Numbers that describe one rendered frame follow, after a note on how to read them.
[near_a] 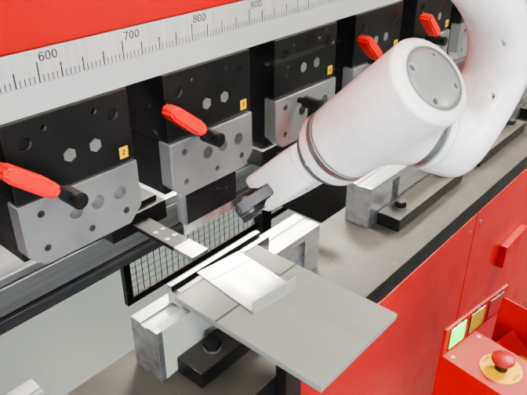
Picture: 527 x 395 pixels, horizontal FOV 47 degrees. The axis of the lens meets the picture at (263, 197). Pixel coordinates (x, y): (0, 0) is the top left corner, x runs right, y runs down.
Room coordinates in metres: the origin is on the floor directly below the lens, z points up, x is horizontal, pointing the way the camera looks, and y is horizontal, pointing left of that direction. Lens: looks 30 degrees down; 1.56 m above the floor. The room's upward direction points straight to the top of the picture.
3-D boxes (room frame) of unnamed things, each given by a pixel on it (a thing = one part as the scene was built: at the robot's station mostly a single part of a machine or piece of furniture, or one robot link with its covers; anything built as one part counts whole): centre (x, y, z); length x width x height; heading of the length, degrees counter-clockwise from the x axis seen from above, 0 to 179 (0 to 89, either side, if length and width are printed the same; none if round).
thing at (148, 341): (0.82, 0.05, 0.92); 0.39 x 0.06 x 0.10; 139
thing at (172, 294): (0.79, 0.07, 0.99); 0.20 x 0.03 x 0.03; 139
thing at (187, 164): (0.76, 0.10, 1.26); 0.15 x 0.09 x 0.17; 139
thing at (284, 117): (0.91, -0.03, 1.26); 0.15 x 0.09 x 0.17; 139
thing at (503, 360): (0.77, -0.41, 0.79); 0.04 x 0.04 x 0.04
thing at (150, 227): (0.89, 0.20, 1.01); 0.26 x 0.12 x 0.05; 49
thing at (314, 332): (0.68, -0.03, 1.00); 0.26 x 0.18 x 0.01; 49
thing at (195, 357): (0.77, 0.01, 0.89); 0.30 x 0.05 x 0.03; 139
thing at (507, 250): (1.45, -0.71, 0.59); 0.15 x 0.02 x 0.07; 139
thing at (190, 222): (0.78, 0.08, 1.13); 0.10 x 0.02 x 0.10; 139
